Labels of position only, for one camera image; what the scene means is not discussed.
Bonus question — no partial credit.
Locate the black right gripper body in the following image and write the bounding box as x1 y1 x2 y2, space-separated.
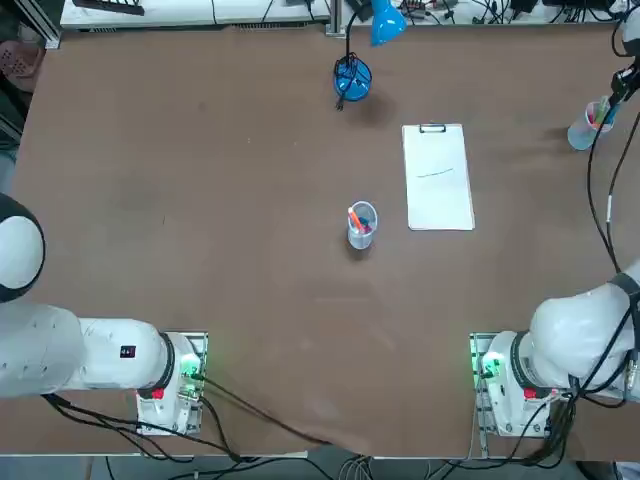
611 64 640 100

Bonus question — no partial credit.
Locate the clear plastic cup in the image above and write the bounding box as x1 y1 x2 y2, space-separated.
347 200 379 250
566 100 618 152

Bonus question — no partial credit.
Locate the white clipboard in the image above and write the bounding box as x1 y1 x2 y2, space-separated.
401 123 476 232

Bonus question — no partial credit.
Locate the white paper sheet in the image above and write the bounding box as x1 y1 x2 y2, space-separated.
403 127 474 230

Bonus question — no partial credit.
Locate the blue desk lamp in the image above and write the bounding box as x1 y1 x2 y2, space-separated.
333 0 408 112

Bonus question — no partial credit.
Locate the pink perforated basket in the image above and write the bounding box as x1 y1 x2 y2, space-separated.
0 39 45 92

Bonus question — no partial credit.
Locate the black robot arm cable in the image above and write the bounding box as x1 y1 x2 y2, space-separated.
544 97 640 461

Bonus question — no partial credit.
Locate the black lamp power cord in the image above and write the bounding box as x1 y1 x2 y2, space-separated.
334 53 372 113

